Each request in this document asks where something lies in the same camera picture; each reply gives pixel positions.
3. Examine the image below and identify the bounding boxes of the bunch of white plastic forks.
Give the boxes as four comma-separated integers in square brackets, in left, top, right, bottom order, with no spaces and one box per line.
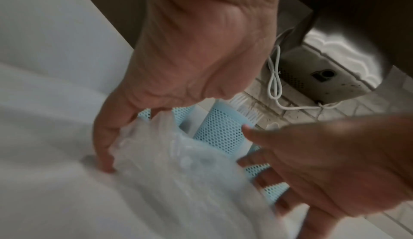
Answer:
[228,94,266,125]

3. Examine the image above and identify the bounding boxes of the white power cable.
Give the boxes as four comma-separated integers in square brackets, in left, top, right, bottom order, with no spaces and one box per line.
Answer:
[266,30,349,111]

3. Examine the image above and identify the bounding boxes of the person's right hand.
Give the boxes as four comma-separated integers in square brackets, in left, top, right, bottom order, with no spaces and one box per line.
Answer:
[237,114,413,239]

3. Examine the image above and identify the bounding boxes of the grey wall-mounted appliance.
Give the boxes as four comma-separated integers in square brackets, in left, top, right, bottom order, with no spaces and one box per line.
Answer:
[276,12,388,104]

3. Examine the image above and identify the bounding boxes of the clear plastic bag of cutlery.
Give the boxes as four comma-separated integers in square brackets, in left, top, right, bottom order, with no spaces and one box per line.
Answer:
[109,112,291,239]

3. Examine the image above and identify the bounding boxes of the person's left hand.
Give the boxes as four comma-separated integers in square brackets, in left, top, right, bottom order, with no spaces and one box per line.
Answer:
[92,0,280,174]

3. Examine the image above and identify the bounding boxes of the teal mesh cup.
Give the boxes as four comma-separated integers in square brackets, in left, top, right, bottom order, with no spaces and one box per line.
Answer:
[242,144,291,205]
[191,98,252,155]
[137,106,196,134]

